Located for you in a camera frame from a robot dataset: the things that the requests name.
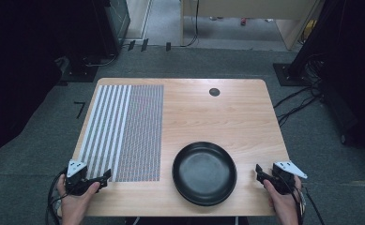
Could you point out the black stand base plate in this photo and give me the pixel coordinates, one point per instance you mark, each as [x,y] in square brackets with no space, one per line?
[80,73]
[288,75]

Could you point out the black curtain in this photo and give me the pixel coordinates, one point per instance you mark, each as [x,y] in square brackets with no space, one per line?
[23,62]
[352,62]

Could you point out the dark glass cabinet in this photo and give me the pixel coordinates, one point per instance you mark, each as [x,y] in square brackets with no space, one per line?
[117,22]

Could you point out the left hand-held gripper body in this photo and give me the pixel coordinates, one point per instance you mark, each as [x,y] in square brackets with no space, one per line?
[77,182]

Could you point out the yellow object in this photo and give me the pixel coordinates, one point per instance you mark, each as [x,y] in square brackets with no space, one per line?
[310,29]

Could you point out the light wooden desk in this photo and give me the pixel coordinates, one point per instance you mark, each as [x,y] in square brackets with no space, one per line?
[289,29]

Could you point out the person's left hand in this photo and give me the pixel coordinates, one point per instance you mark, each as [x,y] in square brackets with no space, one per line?
[73,204]

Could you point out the small red object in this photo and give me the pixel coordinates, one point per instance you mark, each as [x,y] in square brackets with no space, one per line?
[243,21]

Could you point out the person's right hand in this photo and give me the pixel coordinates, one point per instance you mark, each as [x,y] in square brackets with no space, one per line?
[283,203]

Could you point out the grey white striped placemat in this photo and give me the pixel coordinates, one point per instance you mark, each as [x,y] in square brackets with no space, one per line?
[133,131]

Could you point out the round black table grommet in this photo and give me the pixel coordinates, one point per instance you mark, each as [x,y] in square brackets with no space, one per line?
[214,92]

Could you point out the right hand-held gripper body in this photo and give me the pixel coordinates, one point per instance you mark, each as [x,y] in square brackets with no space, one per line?
[284,181]

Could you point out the black round plate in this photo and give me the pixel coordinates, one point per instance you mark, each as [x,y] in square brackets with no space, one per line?
[204,173]

